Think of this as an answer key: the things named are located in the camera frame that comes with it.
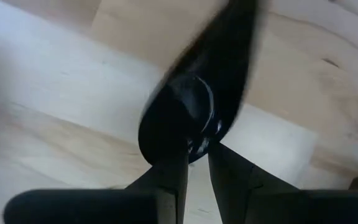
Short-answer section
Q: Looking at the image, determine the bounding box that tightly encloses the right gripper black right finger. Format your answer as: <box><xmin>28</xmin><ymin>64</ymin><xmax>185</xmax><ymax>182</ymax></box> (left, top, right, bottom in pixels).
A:
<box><xmin>208</xmin><ymin>141</ymin><xmax>298</xmax><ymax>224</ymax></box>

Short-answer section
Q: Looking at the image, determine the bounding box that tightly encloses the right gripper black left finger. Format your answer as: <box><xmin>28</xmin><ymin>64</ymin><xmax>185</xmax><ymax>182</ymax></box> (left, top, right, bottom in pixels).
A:
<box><xmin>126</xmin><ymin>151</ymin><xmax>189</xmax><ymax>224</ymax></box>

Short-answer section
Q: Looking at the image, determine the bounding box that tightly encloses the black teardrop mini plate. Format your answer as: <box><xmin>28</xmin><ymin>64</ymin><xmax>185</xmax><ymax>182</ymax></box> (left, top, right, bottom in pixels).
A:
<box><xmin>137</xmin><ymin>0</ymin><xmax>269</xmax><ymax>166</ymax></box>

